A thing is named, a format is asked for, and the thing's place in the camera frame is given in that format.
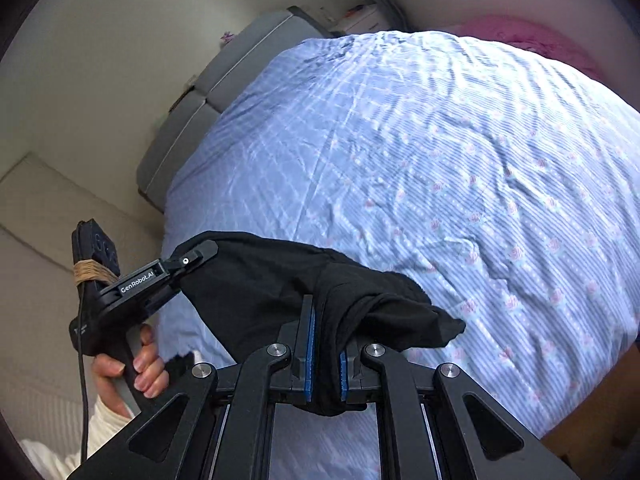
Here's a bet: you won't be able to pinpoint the white sleeve forearm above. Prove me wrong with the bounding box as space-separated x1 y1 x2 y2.
19 393 137 480

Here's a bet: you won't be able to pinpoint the pink blanket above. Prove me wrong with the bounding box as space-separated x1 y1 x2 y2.
442 14 606 84

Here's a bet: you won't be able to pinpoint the white nightstand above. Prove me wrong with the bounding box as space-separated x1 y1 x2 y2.
333 4 392 35

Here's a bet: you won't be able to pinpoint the left hand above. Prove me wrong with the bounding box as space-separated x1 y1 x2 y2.
91 324 169 418

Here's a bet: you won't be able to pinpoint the grey upholstered headboard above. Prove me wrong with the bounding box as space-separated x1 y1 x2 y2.
136 6 333 211

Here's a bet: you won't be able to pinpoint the black shorts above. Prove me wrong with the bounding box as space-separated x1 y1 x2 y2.
174 231 465 416

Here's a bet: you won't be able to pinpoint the purple toy on headboard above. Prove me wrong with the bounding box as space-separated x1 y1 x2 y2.
220 32 235 48

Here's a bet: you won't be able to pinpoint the blue patterned bed sheet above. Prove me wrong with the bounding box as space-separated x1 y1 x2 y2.
156 29 640 480

